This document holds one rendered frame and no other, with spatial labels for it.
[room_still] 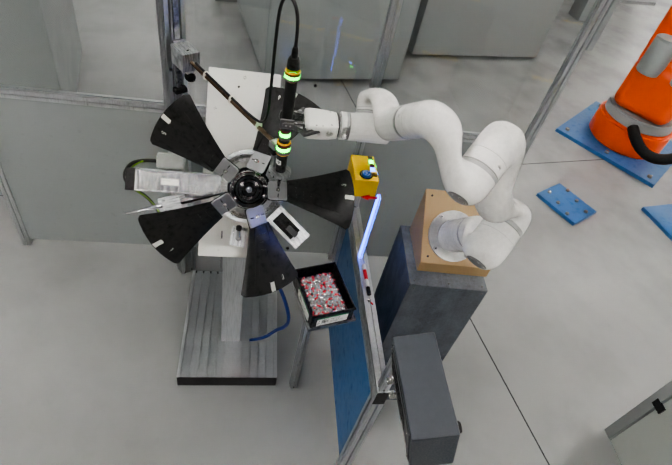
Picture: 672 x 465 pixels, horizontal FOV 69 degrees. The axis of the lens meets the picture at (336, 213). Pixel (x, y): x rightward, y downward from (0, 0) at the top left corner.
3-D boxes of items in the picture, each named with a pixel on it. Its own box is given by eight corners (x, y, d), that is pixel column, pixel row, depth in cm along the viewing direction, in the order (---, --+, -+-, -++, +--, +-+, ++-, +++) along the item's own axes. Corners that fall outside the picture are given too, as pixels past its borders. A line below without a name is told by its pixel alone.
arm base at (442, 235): (481, 217, 185) (505, 213, 166) (471, 266, 183) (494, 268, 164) (433, 205, 182) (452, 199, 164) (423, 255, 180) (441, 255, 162)
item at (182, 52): (169, 61, 185) (168, 40, 179) (187, 58, 189) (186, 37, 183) (183, 74, 180) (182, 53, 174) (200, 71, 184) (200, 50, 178)
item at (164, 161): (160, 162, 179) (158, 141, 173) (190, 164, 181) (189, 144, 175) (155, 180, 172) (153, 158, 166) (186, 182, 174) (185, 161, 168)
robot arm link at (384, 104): (399, 72, 122) (351, 89, 150) (392, 137, 123) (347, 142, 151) (430, 78, 125) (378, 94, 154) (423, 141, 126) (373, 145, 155)
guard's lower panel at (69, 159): (23, 234, 270) (-34, 89, 208) (464, 256, 317) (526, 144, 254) (21, 238, 268) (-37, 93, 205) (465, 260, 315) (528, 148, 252)
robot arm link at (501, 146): (474, 242, 154) (503, 203, 157) (508, 262, 147) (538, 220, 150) (448, 155, 113) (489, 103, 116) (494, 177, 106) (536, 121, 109)
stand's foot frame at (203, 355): (193, 279, 275) (192, 270, 269) (275, 282, 283) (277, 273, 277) (177, 385, 231) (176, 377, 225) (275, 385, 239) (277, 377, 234)
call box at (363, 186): (346, 173, 210) (350, 153, 203) (368, 175, 212) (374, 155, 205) (349, 198, 199) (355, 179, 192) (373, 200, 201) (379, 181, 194)
